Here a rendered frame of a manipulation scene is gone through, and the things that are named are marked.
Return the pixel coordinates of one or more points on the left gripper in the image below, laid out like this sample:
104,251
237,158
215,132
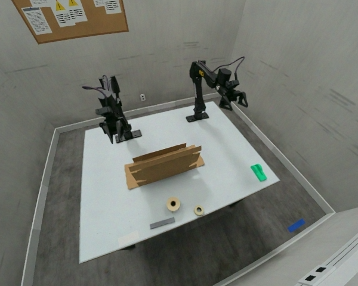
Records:
226,99

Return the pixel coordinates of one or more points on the white roll of labels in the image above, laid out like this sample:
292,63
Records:
173,200

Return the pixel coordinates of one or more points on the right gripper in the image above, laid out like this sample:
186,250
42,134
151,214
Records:
114,125

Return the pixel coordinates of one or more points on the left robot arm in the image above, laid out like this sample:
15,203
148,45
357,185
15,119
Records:
213,80

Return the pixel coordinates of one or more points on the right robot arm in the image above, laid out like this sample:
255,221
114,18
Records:
115,102

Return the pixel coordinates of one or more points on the grey flat bar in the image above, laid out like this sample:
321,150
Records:
163,222

